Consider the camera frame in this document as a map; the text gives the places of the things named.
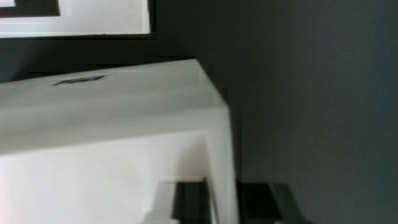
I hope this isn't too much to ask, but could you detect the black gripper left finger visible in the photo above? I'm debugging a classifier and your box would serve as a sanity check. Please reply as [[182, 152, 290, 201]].
[[141, 180, 217, 224]]

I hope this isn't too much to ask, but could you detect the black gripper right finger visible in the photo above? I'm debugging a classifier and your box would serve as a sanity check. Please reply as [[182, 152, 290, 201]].
[[237, 182, 310, 224]]

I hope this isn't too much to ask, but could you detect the white drawer housing box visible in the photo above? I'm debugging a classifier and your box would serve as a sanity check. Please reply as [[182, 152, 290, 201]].
[[0, 60, 239, 224]]

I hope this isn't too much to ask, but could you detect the white marker tag plate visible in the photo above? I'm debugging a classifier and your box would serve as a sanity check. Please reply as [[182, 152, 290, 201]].
[[0, 0, 152, 38]]

